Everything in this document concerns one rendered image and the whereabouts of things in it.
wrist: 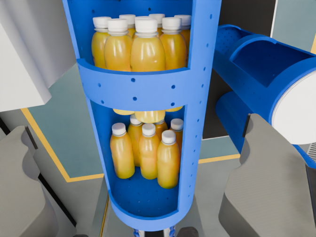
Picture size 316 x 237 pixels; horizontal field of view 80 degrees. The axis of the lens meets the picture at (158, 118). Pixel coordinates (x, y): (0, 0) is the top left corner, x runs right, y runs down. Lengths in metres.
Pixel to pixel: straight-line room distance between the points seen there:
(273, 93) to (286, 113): 0.07
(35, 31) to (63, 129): 1.55
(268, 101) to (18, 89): 0.67
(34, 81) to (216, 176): 2.27
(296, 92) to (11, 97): 0.72
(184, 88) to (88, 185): 2.29
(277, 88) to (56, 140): 1.93
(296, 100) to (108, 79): 0.55
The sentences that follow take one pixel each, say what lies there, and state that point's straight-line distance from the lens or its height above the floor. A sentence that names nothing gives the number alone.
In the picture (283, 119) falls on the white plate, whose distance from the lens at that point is 0.71.
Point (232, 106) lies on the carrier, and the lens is 1.47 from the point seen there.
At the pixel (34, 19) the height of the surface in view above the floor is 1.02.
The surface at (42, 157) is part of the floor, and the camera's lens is 2.37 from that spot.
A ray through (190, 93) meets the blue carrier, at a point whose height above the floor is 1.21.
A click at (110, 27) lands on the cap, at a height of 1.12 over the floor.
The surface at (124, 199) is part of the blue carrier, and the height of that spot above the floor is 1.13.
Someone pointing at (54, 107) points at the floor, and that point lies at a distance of 1.93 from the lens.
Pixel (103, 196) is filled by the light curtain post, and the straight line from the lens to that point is 1.40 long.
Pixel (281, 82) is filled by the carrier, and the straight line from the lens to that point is 0.69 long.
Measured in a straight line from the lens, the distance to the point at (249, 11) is 1.52.
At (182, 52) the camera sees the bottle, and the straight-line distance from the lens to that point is 0.41.
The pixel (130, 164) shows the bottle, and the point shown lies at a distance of 0.64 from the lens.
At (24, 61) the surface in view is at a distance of 0.46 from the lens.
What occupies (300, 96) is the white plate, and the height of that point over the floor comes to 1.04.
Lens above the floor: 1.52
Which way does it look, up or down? 57 degrees down
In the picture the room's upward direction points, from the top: 175 degrees clockwise
